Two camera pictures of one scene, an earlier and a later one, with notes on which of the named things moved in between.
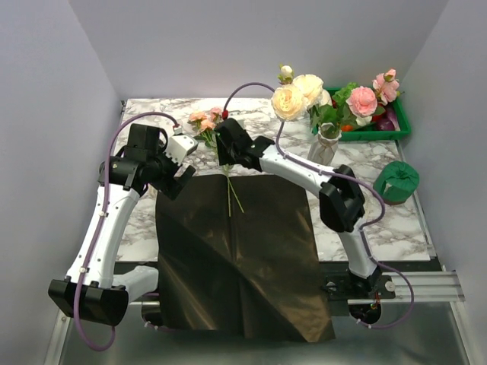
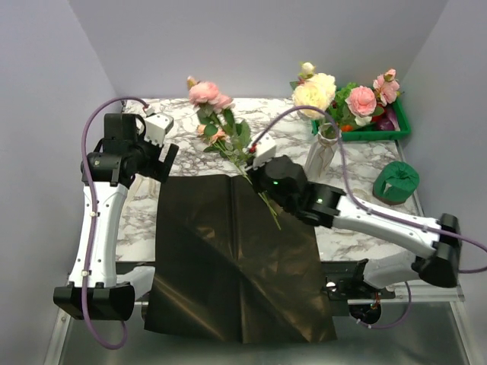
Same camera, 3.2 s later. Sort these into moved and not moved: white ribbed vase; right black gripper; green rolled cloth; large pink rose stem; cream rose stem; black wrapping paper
Moved: cream rose stem; right black gripper; large pink rose stem
Not moved: green rolled cloth; black wrapping paper; white ribbed vase
